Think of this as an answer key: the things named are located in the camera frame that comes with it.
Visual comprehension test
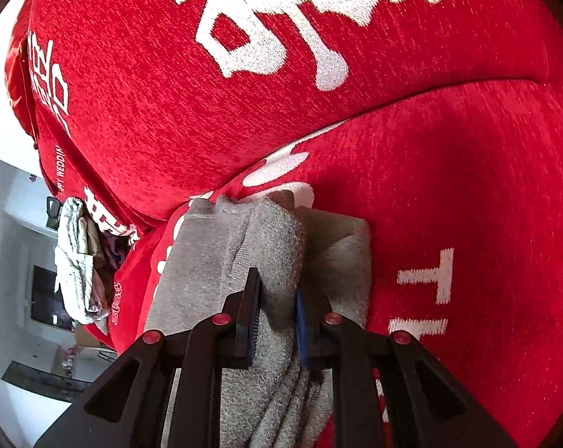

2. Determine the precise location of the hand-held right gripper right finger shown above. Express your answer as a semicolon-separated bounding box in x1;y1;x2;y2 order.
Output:
295;288;520;448

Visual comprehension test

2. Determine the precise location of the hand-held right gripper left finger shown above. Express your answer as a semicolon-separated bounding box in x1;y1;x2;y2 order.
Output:
33;267;263;448

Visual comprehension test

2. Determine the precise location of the grey small garment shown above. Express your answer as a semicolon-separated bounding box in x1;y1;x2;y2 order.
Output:
144;190;373;448

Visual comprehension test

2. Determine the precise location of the pile of light clothes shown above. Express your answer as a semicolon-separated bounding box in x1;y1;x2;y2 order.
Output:
53;197;113;326

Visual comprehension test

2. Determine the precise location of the dark patterned cloth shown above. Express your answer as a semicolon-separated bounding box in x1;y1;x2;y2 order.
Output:
97;230;135;304

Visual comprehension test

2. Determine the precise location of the red printed sofa cover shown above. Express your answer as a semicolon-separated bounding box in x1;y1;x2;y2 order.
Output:
4;0;563;448

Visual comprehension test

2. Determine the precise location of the dark screen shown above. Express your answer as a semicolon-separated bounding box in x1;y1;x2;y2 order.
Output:
31;264;74;333

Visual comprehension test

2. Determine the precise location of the dark low table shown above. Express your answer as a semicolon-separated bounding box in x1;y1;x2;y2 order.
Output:
2;361;102;393

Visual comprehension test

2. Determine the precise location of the small black object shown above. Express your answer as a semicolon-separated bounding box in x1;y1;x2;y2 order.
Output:
46;196;63;230

